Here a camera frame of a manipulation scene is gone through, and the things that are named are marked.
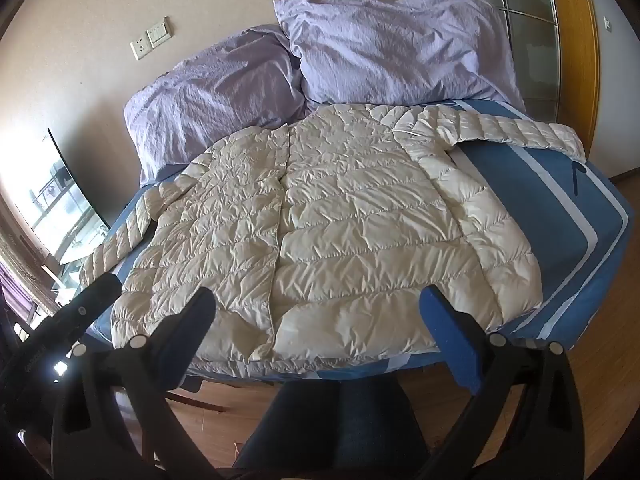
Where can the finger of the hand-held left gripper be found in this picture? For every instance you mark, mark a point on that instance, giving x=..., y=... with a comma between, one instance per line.
x=97, y=290

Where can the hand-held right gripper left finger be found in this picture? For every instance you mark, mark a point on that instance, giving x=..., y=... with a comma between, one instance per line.
x=197, y=315

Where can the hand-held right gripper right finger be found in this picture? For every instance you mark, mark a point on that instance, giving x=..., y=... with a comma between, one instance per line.
x=450, y=340

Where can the cream quilted down jacket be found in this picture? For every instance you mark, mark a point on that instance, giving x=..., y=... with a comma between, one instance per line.
x=325, y=220

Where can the purple curtain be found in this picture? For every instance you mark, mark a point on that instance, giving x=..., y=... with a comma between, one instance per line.
x=12, y=295

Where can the flat screen television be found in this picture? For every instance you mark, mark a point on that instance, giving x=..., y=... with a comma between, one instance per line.
x=70, y=210

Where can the person's leg in jeans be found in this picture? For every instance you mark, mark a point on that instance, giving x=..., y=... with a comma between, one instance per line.
x=325, y=430

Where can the blue white-striped bed sheet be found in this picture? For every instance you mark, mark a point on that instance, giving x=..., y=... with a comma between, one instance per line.
x=540, y=200

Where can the large lavender pillow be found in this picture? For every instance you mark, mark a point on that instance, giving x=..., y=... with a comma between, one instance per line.
x=390, y=45

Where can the frosted glass door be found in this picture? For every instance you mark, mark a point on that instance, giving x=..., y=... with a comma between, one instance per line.
x=530, y=35

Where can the white wall socket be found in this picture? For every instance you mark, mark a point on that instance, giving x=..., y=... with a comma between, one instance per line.
x=141, y=49

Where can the white wall light switch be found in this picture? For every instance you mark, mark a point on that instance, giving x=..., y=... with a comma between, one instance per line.
x=159, y=31

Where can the small white wall switch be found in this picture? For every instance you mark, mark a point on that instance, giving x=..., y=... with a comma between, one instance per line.
x=606, y=23

